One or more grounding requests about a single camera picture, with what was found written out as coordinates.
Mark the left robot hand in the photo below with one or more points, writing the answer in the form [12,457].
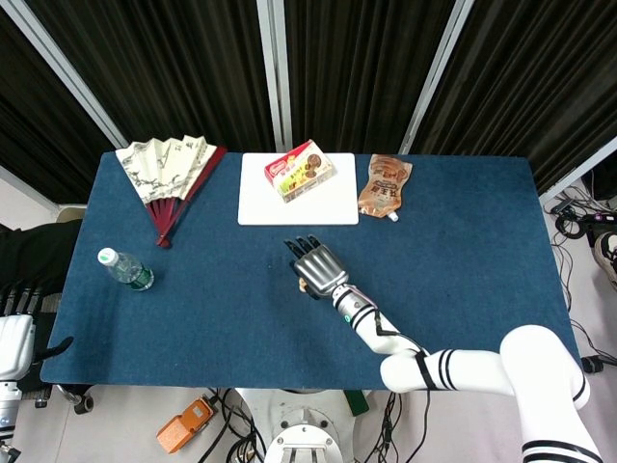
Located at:
[53,349]

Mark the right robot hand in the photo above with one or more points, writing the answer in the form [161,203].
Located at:
[320,270]

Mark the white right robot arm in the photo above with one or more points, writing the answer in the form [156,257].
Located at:
[458,371]

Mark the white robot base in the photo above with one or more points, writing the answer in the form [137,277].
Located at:
[299,419]

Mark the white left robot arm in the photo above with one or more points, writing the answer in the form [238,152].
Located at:
[17,347]

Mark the white rectangular board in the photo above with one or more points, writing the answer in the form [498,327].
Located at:
[299,212]

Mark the red yellow snack box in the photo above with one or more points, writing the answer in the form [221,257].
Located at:
[299,173]

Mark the orange spout pouch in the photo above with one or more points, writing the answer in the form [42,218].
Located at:
[383,193]

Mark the black office chair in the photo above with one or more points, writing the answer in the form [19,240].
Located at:
[34,251]

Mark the clear water bottle green label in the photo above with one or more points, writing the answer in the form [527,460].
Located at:
[127,272]

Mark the blue table cloth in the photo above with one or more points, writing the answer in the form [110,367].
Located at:
[193,313]

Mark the dark green block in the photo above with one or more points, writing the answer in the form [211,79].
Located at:
[357,404]

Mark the orange pedal box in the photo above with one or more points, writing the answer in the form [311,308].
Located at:
[185,427]

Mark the paper folding fan red ribs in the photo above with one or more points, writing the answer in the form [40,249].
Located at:
[164,169]

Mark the dark curtain panel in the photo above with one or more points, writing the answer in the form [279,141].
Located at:
[530,72]
[169,72]
[38,120]
[361,72]

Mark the black power plug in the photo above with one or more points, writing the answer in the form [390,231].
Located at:
[592,363]

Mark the person's shoe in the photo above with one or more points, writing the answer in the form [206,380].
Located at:
[608,255]

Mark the black electronic device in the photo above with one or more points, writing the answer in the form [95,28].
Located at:
[602,185]

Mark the white frame post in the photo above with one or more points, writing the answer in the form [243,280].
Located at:
[434,82]
[277,72]
[578,169]
[72,82]
[24,188]

